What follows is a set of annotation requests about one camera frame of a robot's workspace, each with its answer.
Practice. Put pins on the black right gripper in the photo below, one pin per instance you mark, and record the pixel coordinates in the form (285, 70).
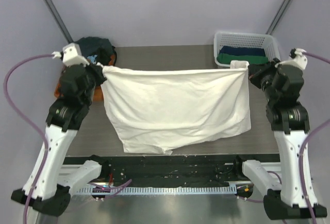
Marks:
(257, 72)

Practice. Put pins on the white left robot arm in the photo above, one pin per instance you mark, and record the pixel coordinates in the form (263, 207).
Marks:
(43, 191)

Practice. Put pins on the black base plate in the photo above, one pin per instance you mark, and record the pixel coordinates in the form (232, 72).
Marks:
(210, 170)

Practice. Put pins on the rolled green t shirt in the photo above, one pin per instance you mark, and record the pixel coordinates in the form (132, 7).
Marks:
(226, 59)

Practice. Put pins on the rolled navy t shirt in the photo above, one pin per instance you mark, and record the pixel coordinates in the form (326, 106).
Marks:
(242, 51)

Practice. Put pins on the dark teal t shirt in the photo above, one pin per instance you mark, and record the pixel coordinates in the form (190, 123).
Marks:
(90, 45)

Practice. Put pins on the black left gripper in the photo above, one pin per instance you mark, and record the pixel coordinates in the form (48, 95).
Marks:
(96, 70)

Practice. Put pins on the white plastic basket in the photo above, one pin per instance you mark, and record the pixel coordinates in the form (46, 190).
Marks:
(247, 40)

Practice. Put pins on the black printed t shirt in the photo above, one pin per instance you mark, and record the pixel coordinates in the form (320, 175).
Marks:
(104, 56)

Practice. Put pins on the orange wooden tray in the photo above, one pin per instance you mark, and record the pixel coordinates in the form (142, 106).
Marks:
(98, 94)

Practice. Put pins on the white t shirt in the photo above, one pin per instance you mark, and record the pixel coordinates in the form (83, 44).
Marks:
(155, 112)

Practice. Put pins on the left aluminium frame post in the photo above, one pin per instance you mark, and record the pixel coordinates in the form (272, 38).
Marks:
(58, 19)

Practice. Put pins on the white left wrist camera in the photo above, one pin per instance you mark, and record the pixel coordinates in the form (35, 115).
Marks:
(72, 55)

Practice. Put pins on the aluminium frame post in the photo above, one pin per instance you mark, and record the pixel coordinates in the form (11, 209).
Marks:
(58, 19)
(283, 8)

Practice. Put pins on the right aluminium frame post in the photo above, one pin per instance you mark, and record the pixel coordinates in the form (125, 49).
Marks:
(283, 8)

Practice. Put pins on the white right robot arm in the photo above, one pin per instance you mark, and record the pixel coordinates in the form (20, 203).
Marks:
(293, 197)

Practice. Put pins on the white slotted cable duct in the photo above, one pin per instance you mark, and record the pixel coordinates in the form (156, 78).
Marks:
(132, 191)

